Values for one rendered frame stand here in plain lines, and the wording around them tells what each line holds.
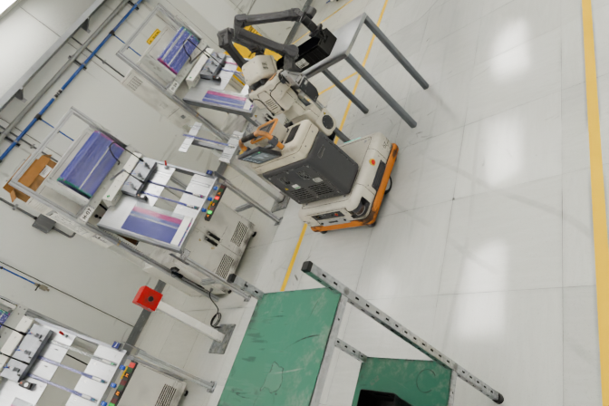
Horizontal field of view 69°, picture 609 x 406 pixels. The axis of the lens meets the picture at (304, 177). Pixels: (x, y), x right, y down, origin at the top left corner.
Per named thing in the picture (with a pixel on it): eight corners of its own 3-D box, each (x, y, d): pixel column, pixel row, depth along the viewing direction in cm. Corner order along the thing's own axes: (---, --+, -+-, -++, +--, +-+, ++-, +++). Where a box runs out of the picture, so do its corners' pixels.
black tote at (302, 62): (280, 84, 342) (269, 75, 337) (288, 69, 350) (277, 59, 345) (329, 55, 298) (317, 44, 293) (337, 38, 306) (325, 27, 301)
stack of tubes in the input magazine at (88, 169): (125, 148, 372) (96, 128, 361) (91, 198, 345) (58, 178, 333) (120, 152, 381) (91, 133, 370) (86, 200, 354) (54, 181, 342)
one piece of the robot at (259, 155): (293, 156, 277) (263, 148, 263) (262, 168, 304) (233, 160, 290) (294, 139, 279) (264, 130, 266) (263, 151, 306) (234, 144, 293)
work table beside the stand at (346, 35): (416, 127, 333) (344, 53, 298) (351, 149, 386) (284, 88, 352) (429, 84, 354) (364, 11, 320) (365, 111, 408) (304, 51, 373)
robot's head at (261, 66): (262, 76, 282) (256, 53, 282) (245, 87, 298) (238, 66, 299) (279, 75, 292) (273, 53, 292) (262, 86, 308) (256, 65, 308)
